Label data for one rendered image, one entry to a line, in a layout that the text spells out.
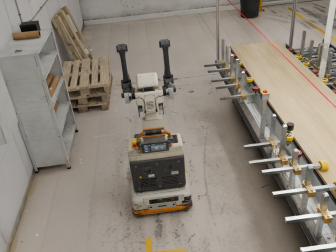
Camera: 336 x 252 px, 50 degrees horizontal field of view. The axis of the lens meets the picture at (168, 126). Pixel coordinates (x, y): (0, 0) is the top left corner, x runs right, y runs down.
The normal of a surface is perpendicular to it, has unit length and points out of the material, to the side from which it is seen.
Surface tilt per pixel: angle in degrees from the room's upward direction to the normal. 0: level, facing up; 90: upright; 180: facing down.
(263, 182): 0
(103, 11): 90
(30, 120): 90
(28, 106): 90
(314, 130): 0
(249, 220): 0
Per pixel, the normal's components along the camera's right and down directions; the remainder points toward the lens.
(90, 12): 0.10, 0.53
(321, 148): -0.08, -0.84
